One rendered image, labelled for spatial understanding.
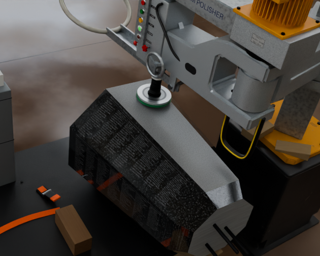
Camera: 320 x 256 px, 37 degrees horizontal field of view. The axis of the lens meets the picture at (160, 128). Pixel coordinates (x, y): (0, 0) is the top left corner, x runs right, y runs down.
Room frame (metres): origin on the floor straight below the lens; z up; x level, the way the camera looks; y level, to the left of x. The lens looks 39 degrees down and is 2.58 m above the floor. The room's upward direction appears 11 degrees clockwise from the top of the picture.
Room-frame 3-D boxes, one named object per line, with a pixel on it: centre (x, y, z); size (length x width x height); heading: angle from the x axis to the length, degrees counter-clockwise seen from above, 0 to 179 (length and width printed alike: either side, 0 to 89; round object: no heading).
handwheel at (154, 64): (2.28, 0.07, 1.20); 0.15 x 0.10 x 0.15; 47
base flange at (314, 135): (2.52, -0.82, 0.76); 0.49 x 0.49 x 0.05; 41
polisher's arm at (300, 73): (2.36, -0.69, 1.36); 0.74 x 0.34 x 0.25; 142
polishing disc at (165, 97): (2.45, 0.07, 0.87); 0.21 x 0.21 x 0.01
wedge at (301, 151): (2.28, -0.80, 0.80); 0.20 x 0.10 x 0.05; 79
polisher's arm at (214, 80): (2.18, -0.21, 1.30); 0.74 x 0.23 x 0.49; 47
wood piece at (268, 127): (2.39, -0.59, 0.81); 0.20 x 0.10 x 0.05; 139
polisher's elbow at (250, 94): (2.01, -0.41, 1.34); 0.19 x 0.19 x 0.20
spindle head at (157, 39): (2.40, 0.02, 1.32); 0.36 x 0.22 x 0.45; 47
